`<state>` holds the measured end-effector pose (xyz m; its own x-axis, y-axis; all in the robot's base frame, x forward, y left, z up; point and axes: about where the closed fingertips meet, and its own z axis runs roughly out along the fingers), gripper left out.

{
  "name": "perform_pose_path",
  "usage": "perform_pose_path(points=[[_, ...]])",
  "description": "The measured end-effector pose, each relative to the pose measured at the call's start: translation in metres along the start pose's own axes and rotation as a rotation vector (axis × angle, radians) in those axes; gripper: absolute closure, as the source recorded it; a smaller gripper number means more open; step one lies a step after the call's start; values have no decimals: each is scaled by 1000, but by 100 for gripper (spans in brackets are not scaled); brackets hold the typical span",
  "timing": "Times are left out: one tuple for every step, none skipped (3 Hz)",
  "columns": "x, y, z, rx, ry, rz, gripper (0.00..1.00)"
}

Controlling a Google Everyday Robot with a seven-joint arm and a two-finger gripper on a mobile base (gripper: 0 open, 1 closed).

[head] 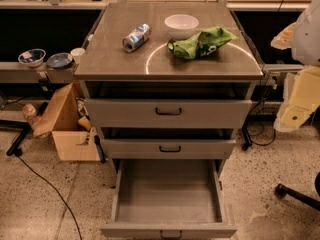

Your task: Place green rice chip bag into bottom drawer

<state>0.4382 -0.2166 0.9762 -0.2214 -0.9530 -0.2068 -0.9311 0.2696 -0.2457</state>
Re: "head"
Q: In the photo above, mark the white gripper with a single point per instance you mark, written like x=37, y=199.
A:
x=308, y=39

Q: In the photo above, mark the green rice chip bag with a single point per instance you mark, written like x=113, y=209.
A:
x=200, y=45

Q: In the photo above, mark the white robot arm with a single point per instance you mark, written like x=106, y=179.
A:
x=302, y=36

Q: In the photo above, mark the grey metal drawer cabinet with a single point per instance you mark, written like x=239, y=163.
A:
x=105, y=59

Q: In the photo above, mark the bottom grey drawer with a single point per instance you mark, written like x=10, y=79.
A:
x=168, y=200

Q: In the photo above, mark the grey drawer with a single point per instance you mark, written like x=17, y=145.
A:
x=166, y=105
x=161, y=143
x=168, y=200

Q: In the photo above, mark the middle grey drawer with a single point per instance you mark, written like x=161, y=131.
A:
x=161, y=143

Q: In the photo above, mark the top grey drawer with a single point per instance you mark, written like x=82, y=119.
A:
x=166, y=105

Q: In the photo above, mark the black chair base leg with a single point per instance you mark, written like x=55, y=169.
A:
x=281, y=191

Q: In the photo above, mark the white bowl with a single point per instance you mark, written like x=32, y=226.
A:
x=181, y=26

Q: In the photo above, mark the blue silver soda can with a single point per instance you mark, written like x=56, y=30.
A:
x=136, y=38

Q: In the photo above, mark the small white cup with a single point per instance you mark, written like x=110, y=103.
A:
x=77, y=53

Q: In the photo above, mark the grey blue bowl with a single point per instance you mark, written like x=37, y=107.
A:
x=60, y=60

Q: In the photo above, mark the cardboard box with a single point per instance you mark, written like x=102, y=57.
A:
x=60, y=119

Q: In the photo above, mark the black stand leg left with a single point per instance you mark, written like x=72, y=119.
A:
x=24, y=129

